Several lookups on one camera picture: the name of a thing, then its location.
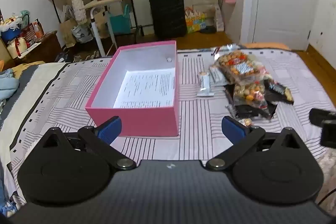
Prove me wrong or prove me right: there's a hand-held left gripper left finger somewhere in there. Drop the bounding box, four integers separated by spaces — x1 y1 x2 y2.
39 116 137 171

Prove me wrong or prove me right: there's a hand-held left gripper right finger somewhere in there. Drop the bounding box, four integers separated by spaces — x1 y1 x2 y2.
205 116 305 171

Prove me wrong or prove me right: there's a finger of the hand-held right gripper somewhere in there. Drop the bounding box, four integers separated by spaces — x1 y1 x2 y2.
309 108 336 127

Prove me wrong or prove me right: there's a small clear snack packet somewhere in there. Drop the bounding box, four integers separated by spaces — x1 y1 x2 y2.
238 118 254 128

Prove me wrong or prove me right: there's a black cracker packet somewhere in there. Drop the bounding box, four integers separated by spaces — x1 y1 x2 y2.
264 80 294 105
231 101 278 119

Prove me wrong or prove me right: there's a pink cardboard box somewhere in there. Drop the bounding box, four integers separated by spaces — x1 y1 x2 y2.
85 40 180 137

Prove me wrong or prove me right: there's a clear bag of mixed nuts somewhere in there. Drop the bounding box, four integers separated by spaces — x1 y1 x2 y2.
232 81 268 106
214 50 267 84

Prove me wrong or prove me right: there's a white snack bar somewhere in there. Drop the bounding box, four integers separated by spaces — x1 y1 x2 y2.
197 71 214 97
209 66 226 86

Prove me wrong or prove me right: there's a printed paper sheet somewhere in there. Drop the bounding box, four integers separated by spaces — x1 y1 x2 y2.
113 69 176 109

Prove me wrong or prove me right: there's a striped bed sheet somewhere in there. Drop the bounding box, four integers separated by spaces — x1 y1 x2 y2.
0 48 336 216

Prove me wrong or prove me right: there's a pair of shoes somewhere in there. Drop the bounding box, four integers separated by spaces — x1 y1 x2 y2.
73 51 101 63

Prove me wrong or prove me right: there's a dark floor bag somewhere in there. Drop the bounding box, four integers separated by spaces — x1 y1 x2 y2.
54 47 75 63

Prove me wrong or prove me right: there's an orange mattress edge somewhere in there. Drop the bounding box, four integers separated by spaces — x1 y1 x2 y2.
240 42 292 51

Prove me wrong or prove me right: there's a grey cream blanket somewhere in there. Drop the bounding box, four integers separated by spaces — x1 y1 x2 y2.
0 63 66 130

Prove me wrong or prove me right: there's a white patterned bag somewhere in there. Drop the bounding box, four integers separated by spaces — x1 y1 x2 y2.
71 25 93 43

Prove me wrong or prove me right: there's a wooden nightstand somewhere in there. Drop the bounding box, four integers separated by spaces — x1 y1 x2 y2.
13 31 62 64

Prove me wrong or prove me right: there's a brown paper bag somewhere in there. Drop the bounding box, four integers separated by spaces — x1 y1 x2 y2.
93 7 109 39
59 6 78 47

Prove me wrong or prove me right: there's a yellow cloth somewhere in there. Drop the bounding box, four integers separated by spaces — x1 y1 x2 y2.
12 61 46 80

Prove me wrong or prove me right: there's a teal shopping bag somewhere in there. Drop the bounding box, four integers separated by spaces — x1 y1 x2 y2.
108 5 132 35

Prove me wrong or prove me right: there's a white plastic bag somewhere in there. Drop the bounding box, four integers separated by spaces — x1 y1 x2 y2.
214 5 225 31

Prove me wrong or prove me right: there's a light blue cloth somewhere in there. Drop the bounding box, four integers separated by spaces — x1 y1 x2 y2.
0 68 20 101

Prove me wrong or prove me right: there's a colourful tissue pack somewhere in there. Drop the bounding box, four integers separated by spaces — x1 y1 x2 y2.
185 7 208 33

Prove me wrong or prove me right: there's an orange bottle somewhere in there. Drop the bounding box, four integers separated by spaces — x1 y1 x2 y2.
34 19 45 38

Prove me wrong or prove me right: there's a cream bag with red ribbon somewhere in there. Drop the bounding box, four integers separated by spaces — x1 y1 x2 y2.
7 36 29 59

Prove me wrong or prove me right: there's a red gift bag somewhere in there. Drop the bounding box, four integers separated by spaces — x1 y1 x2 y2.
20 23 37 42

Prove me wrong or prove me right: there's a black suitcase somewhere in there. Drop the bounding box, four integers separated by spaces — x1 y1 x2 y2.
149 0 187 38

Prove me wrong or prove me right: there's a blue container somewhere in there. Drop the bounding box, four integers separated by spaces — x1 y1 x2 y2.
0 28 21 42

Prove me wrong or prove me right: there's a wrapped flower bouquet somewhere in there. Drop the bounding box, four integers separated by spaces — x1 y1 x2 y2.
0 10 30 30

